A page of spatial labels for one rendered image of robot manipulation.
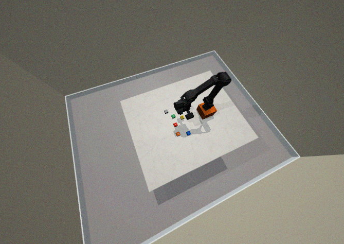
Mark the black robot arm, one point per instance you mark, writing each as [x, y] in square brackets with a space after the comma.
[219, 80]

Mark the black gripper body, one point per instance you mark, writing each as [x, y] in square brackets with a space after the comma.
[188, 115]

